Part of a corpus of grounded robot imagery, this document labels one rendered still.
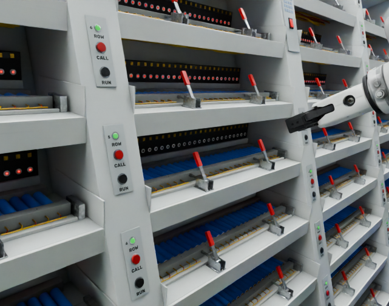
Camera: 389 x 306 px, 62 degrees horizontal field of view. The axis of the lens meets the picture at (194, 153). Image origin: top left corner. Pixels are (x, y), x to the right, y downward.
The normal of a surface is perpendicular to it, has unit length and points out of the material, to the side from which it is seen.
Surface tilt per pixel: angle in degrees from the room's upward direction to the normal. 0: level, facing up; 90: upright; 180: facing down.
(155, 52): 90
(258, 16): 90
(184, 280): 19
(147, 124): 109
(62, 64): 90
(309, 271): 90
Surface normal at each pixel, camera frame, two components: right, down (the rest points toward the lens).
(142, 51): 0.69, -0.07
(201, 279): 0.08, -0.96
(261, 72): -0.70, 0.14
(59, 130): 0.71, 0.25
